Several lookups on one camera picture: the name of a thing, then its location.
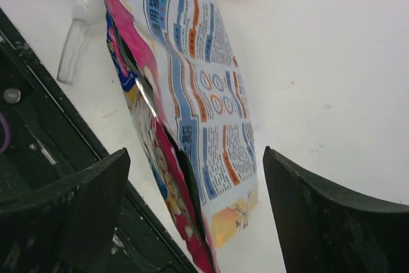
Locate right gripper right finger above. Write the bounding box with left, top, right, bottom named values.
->
left=263, top=147, right=408, bottom=272

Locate pink pet food bag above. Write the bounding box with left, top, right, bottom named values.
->
left=104, top=0, right=258, bottom=272

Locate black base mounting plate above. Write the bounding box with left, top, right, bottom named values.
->
left=1, top=14, right=195, bottom=272

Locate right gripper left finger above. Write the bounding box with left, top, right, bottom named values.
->
left=1, top=148, right=130, bottom=272

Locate clear plastic scoop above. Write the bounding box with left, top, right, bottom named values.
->
left=57, top=0, right=106, bottom=85

